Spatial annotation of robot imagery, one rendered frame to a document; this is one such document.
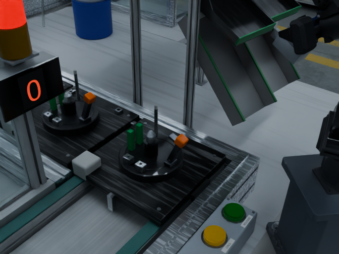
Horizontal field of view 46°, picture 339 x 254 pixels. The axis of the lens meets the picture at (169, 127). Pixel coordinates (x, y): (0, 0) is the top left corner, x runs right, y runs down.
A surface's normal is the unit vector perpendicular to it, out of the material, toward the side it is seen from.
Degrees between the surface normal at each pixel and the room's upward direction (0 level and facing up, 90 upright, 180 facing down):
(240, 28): 25
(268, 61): 45
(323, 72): 0
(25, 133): 90
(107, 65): 0
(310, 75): 0
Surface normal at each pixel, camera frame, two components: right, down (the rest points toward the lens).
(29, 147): 0.80, 0.37
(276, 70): 0.50, -0.26
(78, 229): 0.02, -0.81
